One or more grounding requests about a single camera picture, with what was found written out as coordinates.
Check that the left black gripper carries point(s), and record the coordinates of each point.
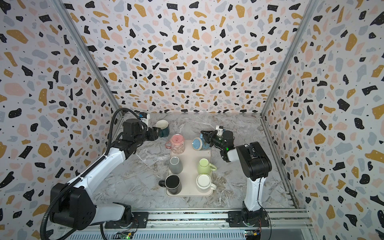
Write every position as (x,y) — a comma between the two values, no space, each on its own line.
(153,135)

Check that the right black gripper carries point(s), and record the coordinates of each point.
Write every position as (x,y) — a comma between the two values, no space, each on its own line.
(210,137)

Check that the dark green mug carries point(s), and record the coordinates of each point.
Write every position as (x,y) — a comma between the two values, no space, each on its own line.
(163,127)

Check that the light blue yellow-inside mug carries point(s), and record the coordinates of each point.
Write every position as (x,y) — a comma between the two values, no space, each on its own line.
(199,144)

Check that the pink glass mug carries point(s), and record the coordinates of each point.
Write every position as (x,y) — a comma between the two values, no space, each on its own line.
(176,144)

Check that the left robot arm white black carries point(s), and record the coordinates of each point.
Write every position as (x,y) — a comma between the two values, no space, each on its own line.
(71,204)

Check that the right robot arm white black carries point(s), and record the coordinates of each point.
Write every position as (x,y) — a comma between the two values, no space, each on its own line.
(256,167)

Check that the light green mug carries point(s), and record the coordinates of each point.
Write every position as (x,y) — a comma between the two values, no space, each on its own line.
(205,167)

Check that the white cream mug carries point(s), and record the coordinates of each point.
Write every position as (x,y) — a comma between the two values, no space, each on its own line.
(205,184)

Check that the black mug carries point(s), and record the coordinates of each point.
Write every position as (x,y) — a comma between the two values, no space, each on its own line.
(172,183)

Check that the beige rectangular tray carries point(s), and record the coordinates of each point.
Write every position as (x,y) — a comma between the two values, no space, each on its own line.
(190,159)

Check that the circuit board right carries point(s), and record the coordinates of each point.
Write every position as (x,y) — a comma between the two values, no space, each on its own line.
(253,234)

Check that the green circuit board left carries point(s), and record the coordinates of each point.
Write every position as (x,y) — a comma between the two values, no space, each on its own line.
(123,236)

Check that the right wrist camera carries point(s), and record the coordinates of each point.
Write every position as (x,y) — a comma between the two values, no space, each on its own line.
(220,130)

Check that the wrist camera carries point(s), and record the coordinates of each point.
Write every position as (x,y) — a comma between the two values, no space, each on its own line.
(220,130)
(145,117)

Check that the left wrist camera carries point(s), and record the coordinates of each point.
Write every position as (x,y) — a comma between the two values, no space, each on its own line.
(145,117)

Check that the grey handleless cup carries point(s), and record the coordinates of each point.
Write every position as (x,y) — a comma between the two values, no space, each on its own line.
(175,165)

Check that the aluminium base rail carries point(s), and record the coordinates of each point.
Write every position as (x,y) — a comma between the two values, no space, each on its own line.
(213,224)

